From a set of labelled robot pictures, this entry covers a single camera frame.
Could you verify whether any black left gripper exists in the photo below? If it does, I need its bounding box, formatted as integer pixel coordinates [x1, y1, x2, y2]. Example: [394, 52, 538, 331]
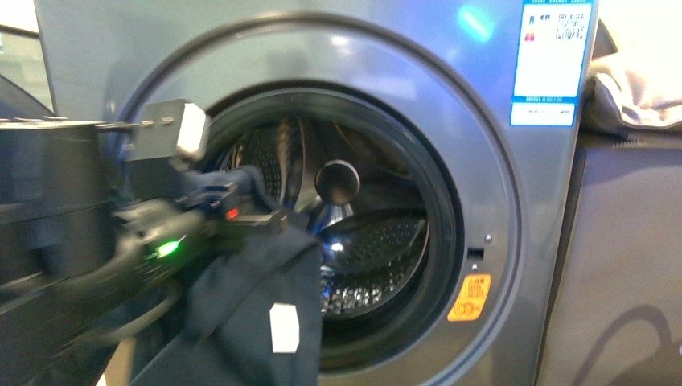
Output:
[114, 181, 289, 277]

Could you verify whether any dark navy garment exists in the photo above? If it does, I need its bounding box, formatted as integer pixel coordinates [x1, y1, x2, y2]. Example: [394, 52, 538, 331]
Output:
[133, 166, 322, 385]

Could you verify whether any grey front-load washing machine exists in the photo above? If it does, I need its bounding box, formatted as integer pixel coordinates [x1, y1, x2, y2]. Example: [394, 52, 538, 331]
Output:
[35, 1, 579, 385]

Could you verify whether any steel perforated washer drum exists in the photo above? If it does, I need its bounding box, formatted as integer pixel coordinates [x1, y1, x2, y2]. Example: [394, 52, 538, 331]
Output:
[215, 115, 429, 320]

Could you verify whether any black rubber door gasket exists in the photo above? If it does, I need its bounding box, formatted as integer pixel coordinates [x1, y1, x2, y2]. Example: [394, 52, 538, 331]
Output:
[200, 88, 461, 375]

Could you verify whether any orange warning sticker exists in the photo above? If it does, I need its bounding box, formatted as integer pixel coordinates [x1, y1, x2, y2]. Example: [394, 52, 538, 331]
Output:
[447, 273, 492, 322]

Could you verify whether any blue white energy label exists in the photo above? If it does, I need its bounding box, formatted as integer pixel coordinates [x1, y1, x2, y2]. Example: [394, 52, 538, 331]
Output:
[510, 1, 594, 127]

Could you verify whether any grey cabinet beside washer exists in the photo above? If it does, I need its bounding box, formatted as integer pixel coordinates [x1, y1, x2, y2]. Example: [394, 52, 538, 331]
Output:
[536, 136, 681, 385]

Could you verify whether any beige cloth on cabinet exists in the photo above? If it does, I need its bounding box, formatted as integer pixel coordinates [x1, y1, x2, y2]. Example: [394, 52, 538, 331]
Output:
[581, 20, 681, 135]

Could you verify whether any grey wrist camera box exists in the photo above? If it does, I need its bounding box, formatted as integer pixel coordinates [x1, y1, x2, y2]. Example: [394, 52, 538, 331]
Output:
[127, 99, 210, 161]

